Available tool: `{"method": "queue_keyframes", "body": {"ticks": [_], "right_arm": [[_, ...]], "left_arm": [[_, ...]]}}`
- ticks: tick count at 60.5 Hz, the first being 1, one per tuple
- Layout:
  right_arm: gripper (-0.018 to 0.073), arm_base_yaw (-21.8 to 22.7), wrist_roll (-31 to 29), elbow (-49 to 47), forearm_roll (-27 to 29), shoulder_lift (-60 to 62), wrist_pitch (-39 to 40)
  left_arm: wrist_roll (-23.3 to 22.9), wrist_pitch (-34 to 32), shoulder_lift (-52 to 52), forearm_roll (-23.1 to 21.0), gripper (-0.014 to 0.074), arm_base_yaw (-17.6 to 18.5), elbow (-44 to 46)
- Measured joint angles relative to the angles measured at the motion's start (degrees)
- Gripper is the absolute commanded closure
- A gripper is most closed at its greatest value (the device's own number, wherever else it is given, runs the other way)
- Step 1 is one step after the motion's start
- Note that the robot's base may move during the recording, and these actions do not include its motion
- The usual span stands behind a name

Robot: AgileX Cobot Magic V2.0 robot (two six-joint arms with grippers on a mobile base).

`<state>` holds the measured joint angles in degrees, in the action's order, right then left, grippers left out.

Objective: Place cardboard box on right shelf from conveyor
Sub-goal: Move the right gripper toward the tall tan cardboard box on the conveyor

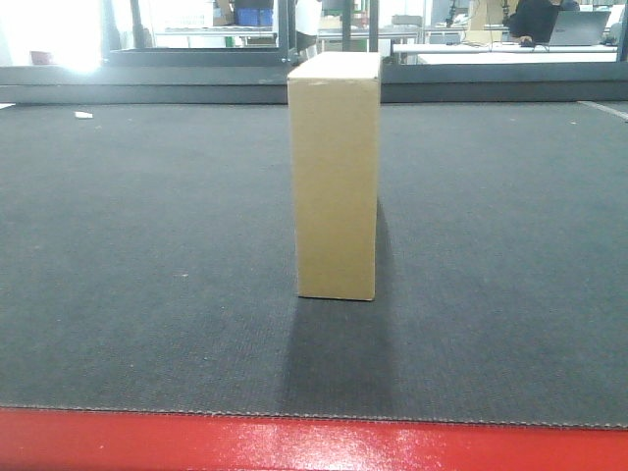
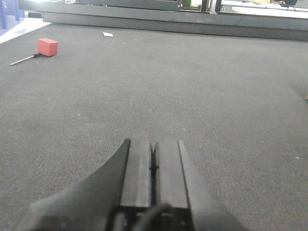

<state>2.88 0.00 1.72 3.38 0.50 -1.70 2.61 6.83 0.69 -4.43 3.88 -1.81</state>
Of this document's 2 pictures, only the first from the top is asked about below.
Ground tall brown cardboard box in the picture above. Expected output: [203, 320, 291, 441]
[288, 52, 381, 301]

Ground dark grey conveyor belt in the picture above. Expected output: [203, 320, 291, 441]
[1, 103, 627, 429]

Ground red conveyor front edge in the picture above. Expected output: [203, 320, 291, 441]
[1, 408, 627, 470]

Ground white background table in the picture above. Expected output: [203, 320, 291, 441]
[392, 43, 617, 65]

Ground person in white shirt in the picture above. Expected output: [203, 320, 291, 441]
[295, 0, 322, 62]

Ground blue background crates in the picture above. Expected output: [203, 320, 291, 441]
[235, 8, 274, 27]

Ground person in black shirt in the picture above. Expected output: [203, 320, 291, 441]
[508, 0, 580, 43]

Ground grey open laptop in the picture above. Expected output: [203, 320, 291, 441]
[548, 11, 610, 46]

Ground grey conveyor back rail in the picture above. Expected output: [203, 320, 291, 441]
[1, 62, 627, 104]

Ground black metal frame structure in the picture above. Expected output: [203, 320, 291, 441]
[97, 1, 297, 71]

